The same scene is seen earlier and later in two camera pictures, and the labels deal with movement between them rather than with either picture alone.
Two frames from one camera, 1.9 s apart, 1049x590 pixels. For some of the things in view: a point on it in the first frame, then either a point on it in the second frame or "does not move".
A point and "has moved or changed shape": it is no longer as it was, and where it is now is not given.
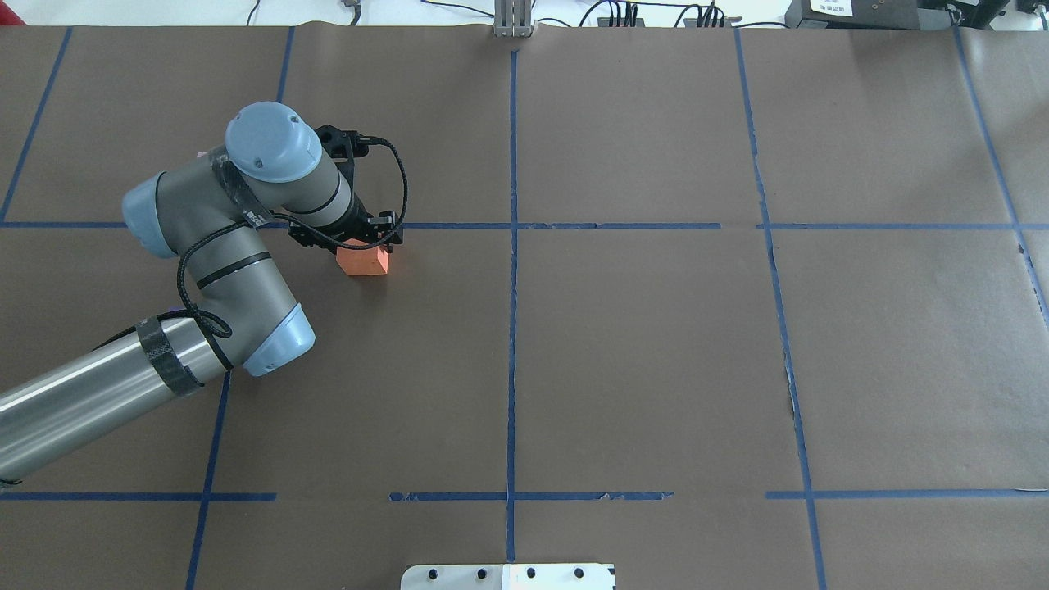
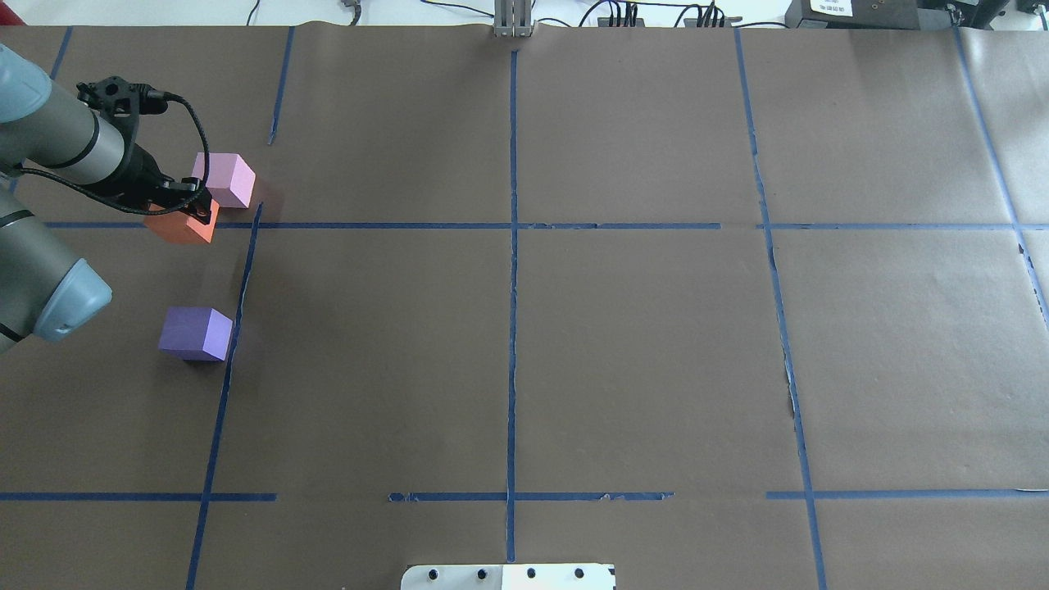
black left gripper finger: (386, 229) → (191, 197)
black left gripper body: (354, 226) → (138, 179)
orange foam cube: (362, 261) has moved or changed shape
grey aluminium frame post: (513, 19) does not move
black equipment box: (873, 15) does not move
